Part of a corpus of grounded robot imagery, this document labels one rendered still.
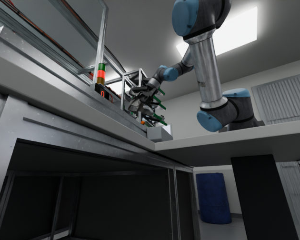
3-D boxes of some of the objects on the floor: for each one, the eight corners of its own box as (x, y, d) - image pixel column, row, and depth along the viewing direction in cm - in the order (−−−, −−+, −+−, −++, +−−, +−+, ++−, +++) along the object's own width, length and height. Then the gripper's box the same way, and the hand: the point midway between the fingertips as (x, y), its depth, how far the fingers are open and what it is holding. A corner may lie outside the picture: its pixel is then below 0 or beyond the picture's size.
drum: (234, 218, 287) (225, 172, 318) (230, 226, 244) (220, 172, 274) (204, 215, 314) (199, 173, 345) (196, 222, 271) (191, 173, 301)
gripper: (153, 84, 90) (132, 112, 89) (161, 95, 102) (142, 120, 101) (143, 78, 94) (123, 105, 93) (152, 90, 107) (134, 114, 106)
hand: (131, 109), depth 99 cm, fingers open, 8 cm apart
